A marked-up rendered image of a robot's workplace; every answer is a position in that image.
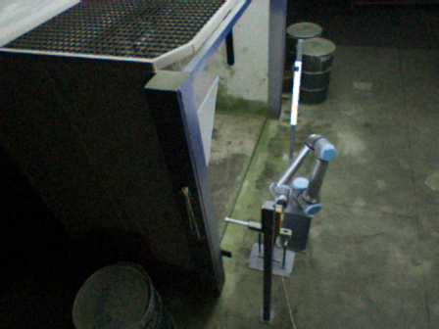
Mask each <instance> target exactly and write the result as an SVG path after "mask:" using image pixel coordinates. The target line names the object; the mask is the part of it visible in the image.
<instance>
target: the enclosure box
mask: <svg viewBox="0 0 439 329"><path fill-rule="evenodd" d="M218 78H219V76H218V75H217V74H214V73H209V72H206V71H200V73H198V76H196V78H195V79H194V81H193V82H192V85H193V89H194V97H195V101H196V109H197V113H198V120H199V124H200V132H201V136H202V144H203V148H204V152H205V160H206V164H207V165H208V164H209V154H210V147H211V136H212V130H213V118H214V112H215V100H216V96H217V84H218Z"/></svg>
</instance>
